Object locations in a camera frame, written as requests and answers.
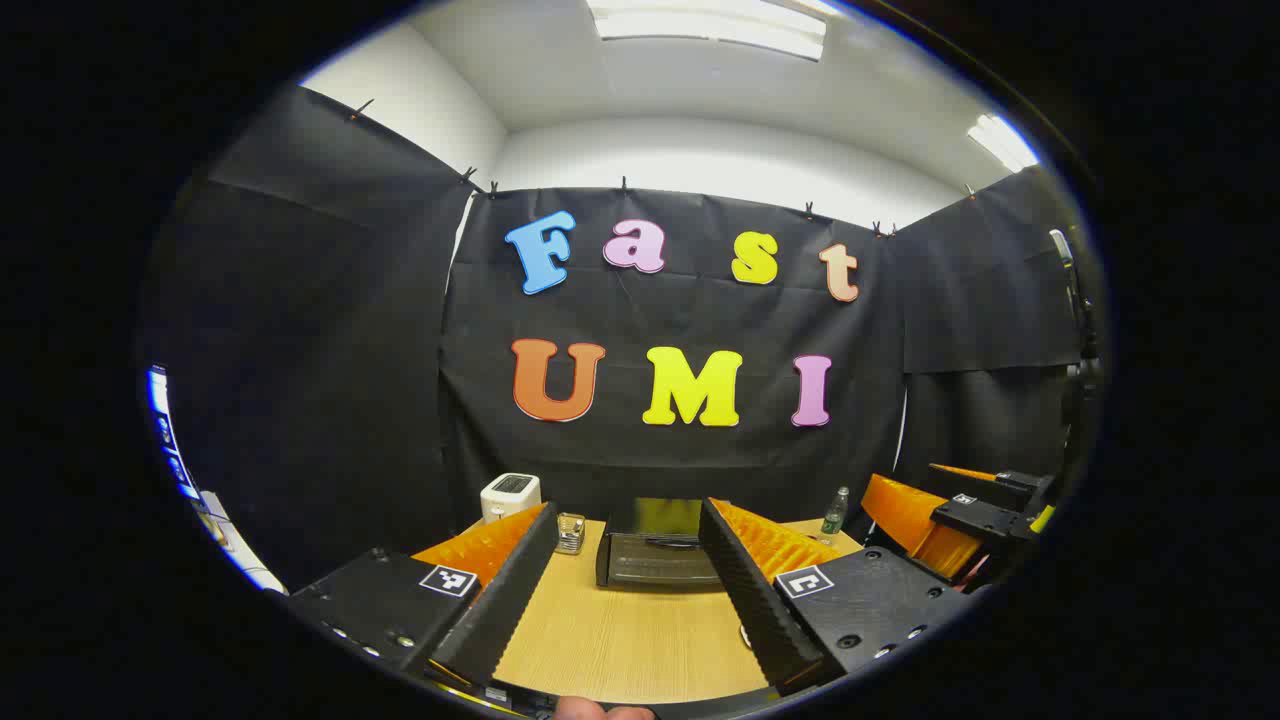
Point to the white printed panel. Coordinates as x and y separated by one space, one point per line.
255 575

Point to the white toaster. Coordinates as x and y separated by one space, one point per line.
510 495

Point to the black electric oven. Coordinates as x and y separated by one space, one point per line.
655 560

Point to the clear plastic water bottle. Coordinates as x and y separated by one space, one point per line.
834 518

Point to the ceiling light panel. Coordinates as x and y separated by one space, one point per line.
1002 142
710 25

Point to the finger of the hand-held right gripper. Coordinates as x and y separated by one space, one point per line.
985 520
1020 483

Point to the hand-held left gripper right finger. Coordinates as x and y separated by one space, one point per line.
755 600

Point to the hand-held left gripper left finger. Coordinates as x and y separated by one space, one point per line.
505 600

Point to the small glass jar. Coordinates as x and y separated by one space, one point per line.
570 533

